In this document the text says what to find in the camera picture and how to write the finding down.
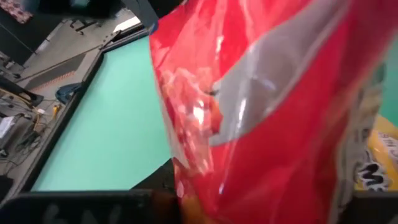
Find floral patterned cloth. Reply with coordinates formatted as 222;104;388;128
0;0;34;25

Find floor cable bundle yellow plug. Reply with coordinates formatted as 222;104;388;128
0;102;63;162

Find black metal stand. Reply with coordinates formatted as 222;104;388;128
0;74;44;108

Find red Maruchan noodle packet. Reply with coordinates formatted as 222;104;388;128
149;0;398;224

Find dark blue bundle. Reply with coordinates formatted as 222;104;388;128
55;82;83;105

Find yellow Maruchan ramen packet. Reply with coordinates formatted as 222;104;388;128
354;113;398;192

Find black metal table frame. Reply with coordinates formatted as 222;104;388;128
12;27;150;200

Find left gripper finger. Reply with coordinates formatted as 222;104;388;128
131;158;182;224

